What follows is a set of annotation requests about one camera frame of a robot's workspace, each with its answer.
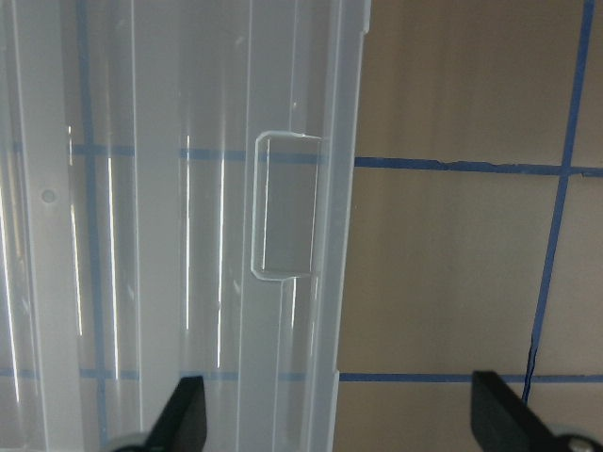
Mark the clear plastic box lid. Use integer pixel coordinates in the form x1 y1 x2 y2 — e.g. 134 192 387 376
1 1 371 451

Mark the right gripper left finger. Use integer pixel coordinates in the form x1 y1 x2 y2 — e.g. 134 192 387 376
142 376 207 452

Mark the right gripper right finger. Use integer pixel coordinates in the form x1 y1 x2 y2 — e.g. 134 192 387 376
470 371 565 452

